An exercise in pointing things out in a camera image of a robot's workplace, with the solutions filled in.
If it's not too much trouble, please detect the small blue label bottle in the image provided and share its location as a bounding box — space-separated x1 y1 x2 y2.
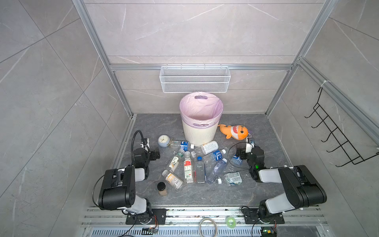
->
231 154 242 167

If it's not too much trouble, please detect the green cap small bottle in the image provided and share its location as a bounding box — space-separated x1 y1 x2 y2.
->
168 149 185 172

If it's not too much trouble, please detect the crushed green label bottle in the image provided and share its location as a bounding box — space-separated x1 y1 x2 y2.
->
216 172 242 186

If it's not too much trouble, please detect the tall clear bluish bottle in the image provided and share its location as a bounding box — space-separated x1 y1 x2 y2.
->
207 158 228 184

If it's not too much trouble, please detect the red label clear bottle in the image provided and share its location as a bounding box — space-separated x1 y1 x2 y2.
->
184 151 194 184

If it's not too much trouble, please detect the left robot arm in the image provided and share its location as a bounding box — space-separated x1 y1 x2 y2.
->
91 130 160 220

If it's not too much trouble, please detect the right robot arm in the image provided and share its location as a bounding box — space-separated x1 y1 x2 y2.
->
230 142 327 224

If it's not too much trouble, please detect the white ribbed trash bin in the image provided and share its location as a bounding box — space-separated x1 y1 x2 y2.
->
180 92 224 147

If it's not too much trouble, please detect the pink bin liner bag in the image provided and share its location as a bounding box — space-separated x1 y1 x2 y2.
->
179 92 224 129

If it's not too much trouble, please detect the orange shark plush toy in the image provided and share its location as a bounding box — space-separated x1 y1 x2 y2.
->
218 124 252 141

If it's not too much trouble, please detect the orange label pill bottle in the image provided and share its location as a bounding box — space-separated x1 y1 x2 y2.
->
162 169 184 190

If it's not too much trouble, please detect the clear bottle blue label middle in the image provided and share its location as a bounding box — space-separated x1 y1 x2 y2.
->
203 149 227 162

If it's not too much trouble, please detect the clear bottle blue label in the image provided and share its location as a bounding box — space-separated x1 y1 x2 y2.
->
169 140 194 151
203 149 227 162

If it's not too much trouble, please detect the brown jar black lid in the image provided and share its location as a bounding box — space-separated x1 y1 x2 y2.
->
157 182 168 196

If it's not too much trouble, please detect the clear bottle blue label left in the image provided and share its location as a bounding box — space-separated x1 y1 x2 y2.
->
169 140 194 151

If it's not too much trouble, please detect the white label wide bottle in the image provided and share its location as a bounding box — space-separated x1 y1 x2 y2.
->
190 141 219 159

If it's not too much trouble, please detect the blue cap artesian bottle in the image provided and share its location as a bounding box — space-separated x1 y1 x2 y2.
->
195 157 206 184

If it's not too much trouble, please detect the green tape roll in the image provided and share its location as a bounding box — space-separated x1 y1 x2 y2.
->
225 216 236 229

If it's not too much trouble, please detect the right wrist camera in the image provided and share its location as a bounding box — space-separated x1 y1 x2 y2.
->
245 137 255 153

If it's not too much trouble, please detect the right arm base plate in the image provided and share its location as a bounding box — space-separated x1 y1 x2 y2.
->
241 206 285 224

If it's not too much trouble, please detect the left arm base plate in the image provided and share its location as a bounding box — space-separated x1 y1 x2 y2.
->
125 208 167 225

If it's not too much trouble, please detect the grey cable ring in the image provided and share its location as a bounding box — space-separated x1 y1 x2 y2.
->
198 217 218 237

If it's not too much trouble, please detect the white wire mesh basket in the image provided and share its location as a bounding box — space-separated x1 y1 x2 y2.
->
159 66 231 93

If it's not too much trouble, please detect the black wall hook rack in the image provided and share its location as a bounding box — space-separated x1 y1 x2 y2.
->
305 87 379 167

